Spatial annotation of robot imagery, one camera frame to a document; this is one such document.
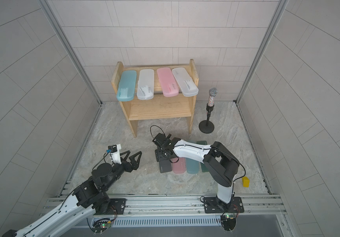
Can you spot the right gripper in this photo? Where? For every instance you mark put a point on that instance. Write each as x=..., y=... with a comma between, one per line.
x=158, y=154

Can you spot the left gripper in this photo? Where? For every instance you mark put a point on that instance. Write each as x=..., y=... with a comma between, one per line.
x=134, y=166

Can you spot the black pencil case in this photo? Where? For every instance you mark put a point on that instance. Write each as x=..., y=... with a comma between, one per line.
x=165, y=166

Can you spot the pink pencil case shelf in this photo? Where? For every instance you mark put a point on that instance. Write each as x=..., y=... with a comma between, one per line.
x=178, y=165
x=167, y=82

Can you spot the blue-grey pencil case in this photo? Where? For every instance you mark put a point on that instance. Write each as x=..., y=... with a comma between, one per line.
x=192, y=166

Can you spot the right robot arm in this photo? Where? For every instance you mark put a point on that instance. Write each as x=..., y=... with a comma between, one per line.
x=222, y=165

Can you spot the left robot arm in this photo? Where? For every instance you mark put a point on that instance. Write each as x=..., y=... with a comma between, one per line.
x=84, y=201

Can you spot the pink pencil case top shelf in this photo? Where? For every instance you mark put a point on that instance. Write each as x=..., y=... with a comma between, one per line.
x=167, y=82

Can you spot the white translucent pencil case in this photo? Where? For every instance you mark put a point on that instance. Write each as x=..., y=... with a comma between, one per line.
x=145, y=85

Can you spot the light teal pencil case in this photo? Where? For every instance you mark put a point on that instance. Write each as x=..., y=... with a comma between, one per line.
x=126, y=87

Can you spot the frosted white pencil case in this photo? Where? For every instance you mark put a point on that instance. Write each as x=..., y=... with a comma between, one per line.
x=185, y=82

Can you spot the glitter microphone on stand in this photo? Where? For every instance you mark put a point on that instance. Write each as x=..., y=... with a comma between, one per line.
x=206, y=126

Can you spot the left circuit board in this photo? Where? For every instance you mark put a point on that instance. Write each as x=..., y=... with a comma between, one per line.
x=101, y=225

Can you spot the circuit board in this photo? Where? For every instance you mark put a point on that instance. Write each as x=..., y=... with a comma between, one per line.
x=101, y=225
x=228, y=223

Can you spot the yellow block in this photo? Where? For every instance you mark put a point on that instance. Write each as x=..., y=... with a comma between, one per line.
x=245, y=182

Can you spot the right circuit board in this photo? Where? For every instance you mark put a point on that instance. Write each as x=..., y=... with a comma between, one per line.
x=228, y=223

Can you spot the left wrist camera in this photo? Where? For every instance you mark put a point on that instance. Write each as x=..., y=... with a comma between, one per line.
x=114, y=152

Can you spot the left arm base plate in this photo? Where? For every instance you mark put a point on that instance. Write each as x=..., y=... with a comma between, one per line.
x=111, y=206

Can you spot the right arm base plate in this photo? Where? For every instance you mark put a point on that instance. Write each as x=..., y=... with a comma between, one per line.
x=215, y=205

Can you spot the aluminium mounting rail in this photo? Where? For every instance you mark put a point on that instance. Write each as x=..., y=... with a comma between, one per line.
x=193, y=205

